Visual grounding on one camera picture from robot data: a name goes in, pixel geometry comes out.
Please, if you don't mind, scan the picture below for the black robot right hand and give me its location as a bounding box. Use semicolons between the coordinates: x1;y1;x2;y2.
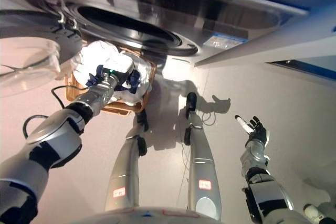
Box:
234;114;271;147

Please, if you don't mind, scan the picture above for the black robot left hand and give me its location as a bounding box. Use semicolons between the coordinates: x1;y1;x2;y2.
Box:
96;52;142;88

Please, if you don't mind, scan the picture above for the dark blue cloth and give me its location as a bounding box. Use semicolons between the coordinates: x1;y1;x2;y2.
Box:
86;63;142;95

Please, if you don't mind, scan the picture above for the woven wicker laundry basket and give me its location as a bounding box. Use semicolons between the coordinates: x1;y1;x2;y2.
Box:
64;48;158;117

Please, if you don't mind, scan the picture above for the dark grey washing machine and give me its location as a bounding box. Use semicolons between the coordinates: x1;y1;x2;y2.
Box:
0;0;308;65

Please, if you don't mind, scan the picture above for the round washing machine door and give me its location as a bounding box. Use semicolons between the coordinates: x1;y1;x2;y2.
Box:
0;9;84;97

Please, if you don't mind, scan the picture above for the white cloth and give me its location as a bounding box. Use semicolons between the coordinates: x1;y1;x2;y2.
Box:
70;40;154;107

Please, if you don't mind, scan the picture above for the silver robot right leg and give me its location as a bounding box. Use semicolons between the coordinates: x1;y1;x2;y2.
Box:
183;91;223;221

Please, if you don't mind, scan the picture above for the silver robot leg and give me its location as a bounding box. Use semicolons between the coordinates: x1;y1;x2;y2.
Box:
183;91;223;221
104;108;150;213

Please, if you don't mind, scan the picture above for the white cabinet side panel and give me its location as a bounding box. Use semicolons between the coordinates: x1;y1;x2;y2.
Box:
194;0;336;69

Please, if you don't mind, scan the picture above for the blue white energy sticker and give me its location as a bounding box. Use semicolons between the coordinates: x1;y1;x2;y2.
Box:
204;32;249;49

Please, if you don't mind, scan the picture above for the grey white device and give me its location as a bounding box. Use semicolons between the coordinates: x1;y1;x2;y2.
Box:
302;194;336;224

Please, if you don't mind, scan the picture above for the silver robot left leg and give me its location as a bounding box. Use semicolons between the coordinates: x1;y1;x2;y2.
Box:
104;108;150;213

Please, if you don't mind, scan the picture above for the grey robot torso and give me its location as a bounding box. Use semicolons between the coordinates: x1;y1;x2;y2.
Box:
77;206;209;224

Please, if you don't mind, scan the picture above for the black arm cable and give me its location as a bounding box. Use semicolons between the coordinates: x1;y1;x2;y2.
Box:
22;84;91;141

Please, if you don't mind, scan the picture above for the black metal frame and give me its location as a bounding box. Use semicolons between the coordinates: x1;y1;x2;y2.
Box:
265;59;336;83

